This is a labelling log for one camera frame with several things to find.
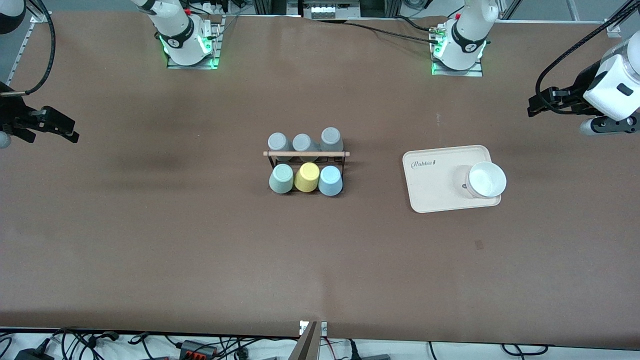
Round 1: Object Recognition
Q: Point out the light blue cup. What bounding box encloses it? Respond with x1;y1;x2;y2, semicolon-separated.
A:
318;165;344;197

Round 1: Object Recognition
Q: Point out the pale green cup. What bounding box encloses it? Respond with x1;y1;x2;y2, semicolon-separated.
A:
268;163;295;195

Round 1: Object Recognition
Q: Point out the white bowl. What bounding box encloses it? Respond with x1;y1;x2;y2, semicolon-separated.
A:
466;161;508;200

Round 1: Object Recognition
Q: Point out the beige rectangular tray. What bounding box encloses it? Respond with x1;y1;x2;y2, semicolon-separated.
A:
402;145;502;214

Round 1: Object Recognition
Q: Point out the grey cup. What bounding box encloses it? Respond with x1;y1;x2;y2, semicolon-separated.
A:
267;132;291;162
320;126;345;162
292;133;321;163

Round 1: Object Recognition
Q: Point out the black power adapter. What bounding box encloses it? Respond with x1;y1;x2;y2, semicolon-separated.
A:
14;347;56;360

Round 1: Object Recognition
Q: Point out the white power strip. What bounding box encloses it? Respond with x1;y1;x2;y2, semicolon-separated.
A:
302;0;362;20

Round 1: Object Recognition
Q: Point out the yellow cup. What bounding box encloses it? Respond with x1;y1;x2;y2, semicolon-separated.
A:
294;162;321;193

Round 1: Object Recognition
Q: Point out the black orange connector block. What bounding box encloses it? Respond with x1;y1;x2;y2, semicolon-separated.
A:
179;340;219;359

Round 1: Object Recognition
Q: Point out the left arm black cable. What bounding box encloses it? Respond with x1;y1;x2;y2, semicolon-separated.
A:
535;0;640;101

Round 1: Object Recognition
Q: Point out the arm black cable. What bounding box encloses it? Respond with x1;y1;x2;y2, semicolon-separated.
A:
10;0;57;96
535;0;640;101

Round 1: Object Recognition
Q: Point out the aluminium table edge rail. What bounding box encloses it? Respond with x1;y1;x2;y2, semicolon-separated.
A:
7;15;41;83

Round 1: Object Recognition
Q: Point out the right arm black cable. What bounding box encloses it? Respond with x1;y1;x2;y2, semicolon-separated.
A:
10;0;57;96

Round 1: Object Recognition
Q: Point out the left arm aluminium base plate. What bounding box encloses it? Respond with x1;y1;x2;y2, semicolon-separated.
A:
431;22;485;78

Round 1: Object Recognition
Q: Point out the right arm aluminium base plate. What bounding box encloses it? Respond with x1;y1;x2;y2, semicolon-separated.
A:
166;15;223;70

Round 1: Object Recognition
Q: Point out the black braided table cable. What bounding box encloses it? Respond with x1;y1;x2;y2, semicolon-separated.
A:
344;20;442;44

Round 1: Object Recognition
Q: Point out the black wire cup rack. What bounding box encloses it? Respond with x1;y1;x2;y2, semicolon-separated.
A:
263;150;351;195

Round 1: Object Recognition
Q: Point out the black floor cable loop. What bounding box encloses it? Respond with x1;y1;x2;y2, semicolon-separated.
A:
501;344;550;357

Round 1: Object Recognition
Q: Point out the white pole bracket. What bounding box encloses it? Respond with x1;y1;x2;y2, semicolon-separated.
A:
299;320;328;337

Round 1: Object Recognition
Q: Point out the tan camera stand pole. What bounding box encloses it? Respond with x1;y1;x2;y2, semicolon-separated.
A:
289;321;321;360

